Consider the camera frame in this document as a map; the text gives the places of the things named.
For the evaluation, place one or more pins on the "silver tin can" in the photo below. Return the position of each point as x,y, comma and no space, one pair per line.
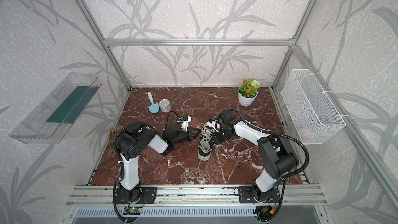
165,105

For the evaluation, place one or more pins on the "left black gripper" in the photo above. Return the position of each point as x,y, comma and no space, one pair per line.
189,134

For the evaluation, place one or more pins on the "white wire basket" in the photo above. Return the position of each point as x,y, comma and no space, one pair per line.
310,107

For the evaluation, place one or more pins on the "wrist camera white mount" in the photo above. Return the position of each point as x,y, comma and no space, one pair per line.
215,124
184,122

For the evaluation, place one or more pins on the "black white canvas sneaker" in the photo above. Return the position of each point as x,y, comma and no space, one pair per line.
204,152

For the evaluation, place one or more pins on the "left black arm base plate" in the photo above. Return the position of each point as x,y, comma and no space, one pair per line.
138,195

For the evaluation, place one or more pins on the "pink object in basket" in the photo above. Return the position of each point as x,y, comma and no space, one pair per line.
306,134

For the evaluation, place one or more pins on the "clear plastic wall tray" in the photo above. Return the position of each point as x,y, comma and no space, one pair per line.
50,121

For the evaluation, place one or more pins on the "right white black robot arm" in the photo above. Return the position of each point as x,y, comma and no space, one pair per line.
282,156

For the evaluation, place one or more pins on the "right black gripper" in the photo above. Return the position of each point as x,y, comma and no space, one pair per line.
214,133

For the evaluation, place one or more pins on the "potted plant white pot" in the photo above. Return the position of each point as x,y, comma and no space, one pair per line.
248,91

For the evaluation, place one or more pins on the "light blue scoop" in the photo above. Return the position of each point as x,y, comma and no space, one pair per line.
153,108

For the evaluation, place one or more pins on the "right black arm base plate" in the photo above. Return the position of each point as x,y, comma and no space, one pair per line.
250,194

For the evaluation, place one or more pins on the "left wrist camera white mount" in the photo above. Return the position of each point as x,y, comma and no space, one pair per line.
184,122

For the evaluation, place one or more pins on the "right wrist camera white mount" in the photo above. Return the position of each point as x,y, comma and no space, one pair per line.
215,124

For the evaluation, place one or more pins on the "aluminium front rail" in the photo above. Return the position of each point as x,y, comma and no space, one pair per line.
195,195

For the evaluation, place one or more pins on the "right controller board with wires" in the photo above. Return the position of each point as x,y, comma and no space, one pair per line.
264,211

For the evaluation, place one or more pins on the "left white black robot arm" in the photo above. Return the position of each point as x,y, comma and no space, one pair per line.
134,138

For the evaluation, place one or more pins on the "green circuit board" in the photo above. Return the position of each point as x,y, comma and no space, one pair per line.
132,211

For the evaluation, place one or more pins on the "white shoelace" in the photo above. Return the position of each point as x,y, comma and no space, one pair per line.
206,135

